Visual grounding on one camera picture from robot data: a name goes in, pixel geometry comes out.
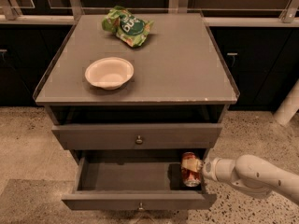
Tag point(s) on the red coke can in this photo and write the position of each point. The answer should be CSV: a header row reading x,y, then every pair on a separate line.
x,y
190,179

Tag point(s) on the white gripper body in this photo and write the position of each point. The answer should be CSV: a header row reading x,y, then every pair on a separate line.
x,y
207,167

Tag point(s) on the open grey middle drawer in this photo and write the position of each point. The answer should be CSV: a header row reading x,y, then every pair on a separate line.
x,y
134,180

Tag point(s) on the green chip bag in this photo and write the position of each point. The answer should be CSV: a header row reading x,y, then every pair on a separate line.
x,y
127,27

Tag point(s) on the white paper bowl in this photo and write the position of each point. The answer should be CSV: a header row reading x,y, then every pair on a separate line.
x,y
109,73

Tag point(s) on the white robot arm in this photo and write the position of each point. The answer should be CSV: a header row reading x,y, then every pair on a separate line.
x,y
248,174

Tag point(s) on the dark background counter cabinets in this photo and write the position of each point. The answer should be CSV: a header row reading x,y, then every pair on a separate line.
x,y
258,39

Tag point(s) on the white cylindrical post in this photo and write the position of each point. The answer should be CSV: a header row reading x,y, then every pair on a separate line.
x,y
289,106

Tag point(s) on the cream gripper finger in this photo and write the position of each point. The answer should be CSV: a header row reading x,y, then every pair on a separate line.
x,y
194,165

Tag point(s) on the closed grey top drawer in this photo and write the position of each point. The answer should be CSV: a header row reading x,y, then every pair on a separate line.
x,y
136,136

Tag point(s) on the grey drawer cabinet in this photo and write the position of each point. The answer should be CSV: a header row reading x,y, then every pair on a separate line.
x,y
179,77

